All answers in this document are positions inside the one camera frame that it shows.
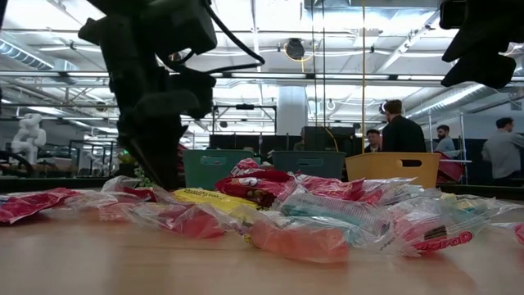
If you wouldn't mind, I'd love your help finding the light teal plastic bin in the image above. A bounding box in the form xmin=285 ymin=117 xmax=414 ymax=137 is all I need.
xmin=182 ymin=148 xmax=262 ymax=190

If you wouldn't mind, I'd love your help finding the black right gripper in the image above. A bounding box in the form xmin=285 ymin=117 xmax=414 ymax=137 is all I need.
xmin=440 ymin=0 xmax=524 ymax=90

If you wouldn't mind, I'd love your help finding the black gantry frame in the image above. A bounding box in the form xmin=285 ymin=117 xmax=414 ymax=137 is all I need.
xmin=212 ymin=102 xmax=278 ymax=136

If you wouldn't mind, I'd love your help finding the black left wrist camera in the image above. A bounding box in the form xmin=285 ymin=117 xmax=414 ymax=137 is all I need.
xmin=147 ymin=0 xmax=219 ymax=58

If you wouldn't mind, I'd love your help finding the yellow Sour Patch candy bag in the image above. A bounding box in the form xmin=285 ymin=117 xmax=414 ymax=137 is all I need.
xmin=171 ymin=187 xmax=259 ymax=214

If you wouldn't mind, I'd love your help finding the dark monitor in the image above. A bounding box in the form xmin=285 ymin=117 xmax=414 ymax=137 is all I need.
xmin=301 ymin=125 xmax=358 ymax=153

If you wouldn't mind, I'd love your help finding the teal Ring Pop in wrapper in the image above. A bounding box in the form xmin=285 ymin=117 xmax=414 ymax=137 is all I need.
xmin=278 ymin=191 xmax=394 ymax=243

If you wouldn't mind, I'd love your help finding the yellow plastic bin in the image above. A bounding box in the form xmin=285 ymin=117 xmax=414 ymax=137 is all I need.
xmin=345 ymin=152 xmax=442 ymax=189

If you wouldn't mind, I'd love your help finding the white pillar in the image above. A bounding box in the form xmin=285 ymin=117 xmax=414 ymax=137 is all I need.
xmin=277 ymin=84 xmax=309 ymax=136

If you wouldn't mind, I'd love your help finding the orange Ring Pop in wrapper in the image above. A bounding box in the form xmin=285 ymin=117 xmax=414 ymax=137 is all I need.
xmin=228 ymin=204 xmax=372 ymax=264
xmin=77 ymin=190 xmax=142 ymax=225

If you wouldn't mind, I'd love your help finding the slate blue plastic bin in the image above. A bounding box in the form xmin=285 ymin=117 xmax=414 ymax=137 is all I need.
xmin=270 ymin=150 xmax=347 ymax=181

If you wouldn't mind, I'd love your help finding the blue Ring Pop in wrapper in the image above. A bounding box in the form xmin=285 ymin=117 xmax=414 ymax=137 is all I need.
xmin=440 ymin=190 xmax=524 ymax=225

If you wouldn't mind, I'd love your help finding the black ceiling cable reel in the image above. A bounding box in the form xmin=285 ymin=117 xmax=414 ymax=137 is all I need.
xmin=282 ymin=37 xmax=314 ymax=62

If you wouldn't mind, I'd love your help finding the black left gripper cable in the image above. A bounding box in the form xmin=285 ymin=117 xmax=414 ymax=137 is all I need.
xmin=202 ymin=2 xmax=266 ymax=75

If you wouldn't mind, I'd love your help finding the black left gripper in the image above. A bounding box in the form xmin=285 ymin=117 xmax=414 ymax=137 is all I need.
xmin=77 ymin=16 xmax=218 ymax=190

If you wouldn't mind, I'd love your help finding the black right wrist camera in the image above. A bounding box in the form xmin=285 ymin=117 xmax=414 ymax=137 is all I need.
xmin=439 ymin=0 xmax=468 ymax=30

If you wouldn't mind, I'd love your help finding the black workstation frame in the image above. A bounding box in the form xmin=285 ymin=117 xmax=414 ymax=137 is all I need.
xmin=67 ymin=138 xmax=124 ymax=178

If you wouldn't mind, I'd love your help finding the red Skittles candy bag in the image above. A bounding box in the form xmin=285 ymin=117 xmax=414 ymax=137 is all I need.
xmin=230 ymin=157 xmax=262 ymax=176
xmin=0 ymin=187 xmax=83 ymax=225
xmin=215 ymin=169 xmax=295 ymax=209
xmin=293 ymin=174 xmax=365 ymax=197

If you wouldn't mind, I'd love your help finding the red Ring Pop in wrapper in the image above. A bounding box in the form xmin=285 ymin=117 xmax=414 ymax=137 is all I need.
xmin=101 ymin=175 xmax=159 ymax=202
xmin=347 ymin=177 xmax=417 ymax=208
xmin=386 ymin=196 xmax=492 ymax=258
xmin=130 ymin=202 xmax=231 ymax=240
xmin=489 ymin=220 xmax=524 ymax=247

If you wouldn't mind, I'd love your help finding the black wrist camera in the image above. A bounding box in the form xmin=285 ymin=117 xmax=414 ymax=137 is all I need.
xmin=439 ymin=0 xmax=468 ymax=30
xmin=147 ymin=0 xmax=219 ymax=58

